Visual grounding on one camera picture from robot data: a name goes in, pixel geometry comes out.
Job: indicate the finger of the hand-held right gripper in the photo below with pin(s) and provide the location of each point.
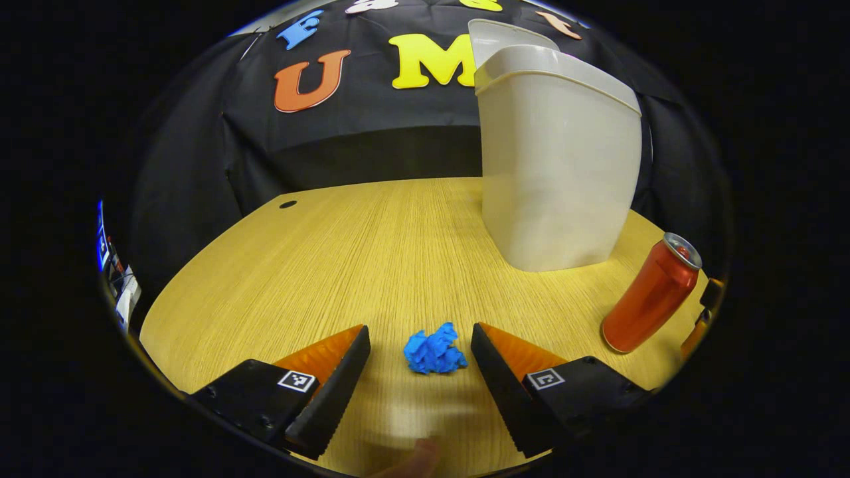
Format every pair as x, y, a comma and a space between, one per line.
696, 335

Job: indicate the white desktop garbage bin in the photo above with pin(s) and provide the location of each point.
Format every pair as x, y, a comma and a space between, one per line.
558, 166

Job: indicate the white side desk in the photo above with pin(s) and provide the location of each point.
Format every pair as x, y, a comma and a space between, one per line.
127, 299

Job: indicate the wooden desktop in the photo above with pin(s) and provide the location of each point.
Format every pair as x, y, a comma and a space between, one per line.
372, 265

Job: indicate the computer monitor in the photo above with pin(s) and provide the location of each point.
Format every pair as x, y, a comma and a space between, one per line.
101, 239

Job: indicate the red pop can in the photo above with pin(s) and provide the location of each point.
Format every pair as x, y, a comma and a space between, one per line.
651, 295

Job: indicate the blue paper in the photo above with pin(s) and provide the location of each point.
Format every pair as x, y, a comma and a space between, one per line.
435, 350

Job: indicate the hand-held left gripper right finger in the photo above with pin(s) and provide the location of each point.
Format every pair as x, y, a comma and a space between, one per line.
505, 388

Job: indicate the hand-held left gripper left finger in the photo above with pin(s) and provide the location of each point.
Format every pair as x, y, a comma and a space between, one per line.
335, 395

